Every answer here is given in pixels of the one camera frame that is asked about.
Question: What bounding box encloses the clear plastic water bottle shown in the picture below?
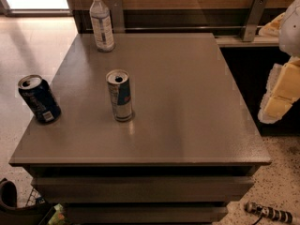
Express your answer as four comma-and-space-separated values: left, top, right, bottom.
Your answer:
89, 0, 114, 53

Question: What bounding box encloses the lower grey drawer front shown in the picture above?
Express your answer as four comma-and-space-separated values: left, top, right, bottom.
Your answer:
67, 207, 228, 224

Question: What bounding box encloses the metal wall bracket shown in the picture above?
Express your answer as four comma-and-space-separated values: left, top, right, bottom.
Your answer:
241, 0, 268, 42
109, 0, 126, 33

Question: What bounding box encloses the green packet on floor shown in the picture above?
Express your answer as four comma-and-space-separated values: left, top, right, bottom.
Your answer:
38, 204, 69, 225

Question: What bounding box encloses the dark bag on floor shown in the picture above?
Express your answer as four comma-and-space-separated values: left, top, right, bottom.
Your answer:
0, 178, 55, 225

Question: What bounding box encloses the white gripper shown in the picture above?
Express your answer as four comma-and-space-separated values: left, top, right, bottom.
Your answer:
258, 0, 300, 124

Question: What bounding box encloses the upper grey drawer front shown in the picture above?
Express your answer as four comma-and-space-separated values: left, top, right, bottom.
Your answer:
32, 176, 253, 203

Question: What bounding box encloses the grey drawer cabinet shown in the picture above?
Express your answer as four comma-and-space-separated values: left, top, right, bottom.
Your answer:
10, 34, 271, 210

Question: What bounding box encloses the striped cylindrical tool on floor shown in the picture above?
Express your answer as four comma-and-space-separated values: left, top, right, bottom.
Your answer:
244, 202, 299, 225

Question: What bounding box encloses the redbull can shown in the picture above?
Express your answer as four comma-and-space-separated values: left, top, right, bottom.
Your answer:
106, 69, 133, 122

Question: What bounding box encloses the left metal wall bracket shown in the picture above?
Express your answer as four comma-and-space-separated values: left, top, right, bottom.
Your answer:
109, 0, 126, 33

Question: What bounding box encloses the dark blue soda can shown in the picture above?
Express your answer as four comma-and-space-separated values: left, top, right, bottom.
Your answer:
18, 75, 61, 124

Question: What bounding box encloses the grey drawer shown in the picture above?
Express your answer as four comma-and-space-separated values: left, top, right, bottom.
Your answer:
67, 207, 228, 224
32, 176, 253, 203

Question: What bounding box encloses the right metal wall bracket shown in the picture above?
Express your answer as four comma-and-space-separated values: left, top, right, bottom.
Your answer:
241, 0, 268, 42

